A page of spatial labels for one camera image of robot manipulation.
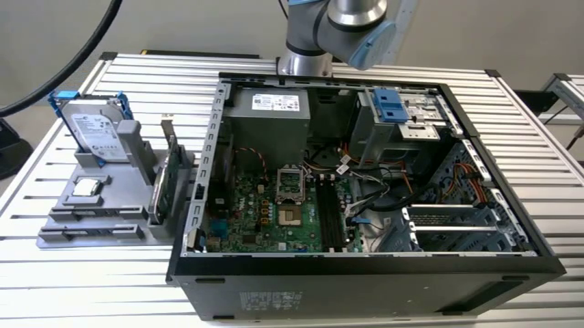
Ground RAM slot white latches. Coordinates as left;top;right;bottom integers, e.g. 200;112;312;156
322;175;337;253
332;175;347;253

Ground metal socket cover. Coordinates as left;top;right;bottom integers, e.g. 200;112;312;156
276;163;306;203

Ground grey power supply unit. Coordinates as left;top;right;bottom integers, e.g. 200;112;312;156
222;87;313;174

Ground CPU socket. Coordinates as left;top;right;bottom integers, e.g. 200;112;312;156
278;204;306;228

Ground metal drive cage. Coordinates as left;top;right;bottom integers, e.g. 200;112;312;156
351;87;460;170

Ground green motherboard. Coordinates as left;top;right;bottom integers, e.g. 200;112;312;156
206;163;369;254

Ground green graphics card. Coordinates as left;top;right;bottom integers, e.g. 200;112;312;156
150;114;183;226

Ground blue drive latch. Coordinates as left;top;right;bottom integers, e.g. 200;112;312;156
372;87;408;123

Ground metal disk bay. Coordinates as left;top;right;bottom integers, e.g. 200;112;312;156
401;203;524;253

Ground black PC case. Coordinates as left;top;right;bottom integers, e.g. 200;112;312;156
165;70;568;322

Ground grey parts rack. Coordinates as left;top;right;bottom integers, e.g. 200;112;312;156
35;118;197;251

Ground hard disk blue carrier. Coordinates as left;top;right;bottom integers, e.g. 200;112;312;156
47;89;134;168

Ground silver CPU chip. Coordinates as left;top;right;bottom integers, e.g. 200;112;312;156
73;178;102;197

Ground black round stand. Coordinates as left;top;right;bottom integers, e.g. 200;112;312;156
0;118;34;180

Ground aluminium side table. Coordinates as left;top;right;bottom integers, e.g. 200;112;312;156
538;72;584;121

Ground red black twisted wire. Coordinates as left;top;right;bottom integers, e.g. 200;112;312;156
234;147;270;181

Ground white tagged wire bundle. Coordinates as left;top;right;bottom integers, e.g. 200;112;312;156
304;150;393;187

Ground orange red wires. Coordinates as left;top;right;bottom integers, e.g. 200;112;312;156
399;169;416;194

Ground black cable loop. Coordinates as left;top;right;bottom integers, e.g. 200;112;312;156
364;182;441;212

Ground orange power wire bundle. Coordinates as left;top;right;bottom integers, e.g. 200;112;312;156
441;163;488;210

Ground perforated aluminium rail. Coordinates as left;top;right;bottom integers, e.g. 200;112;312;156
391;0;420;68

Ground black table bracket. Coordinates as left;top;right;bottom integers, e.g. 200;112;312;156
514;88;559;113

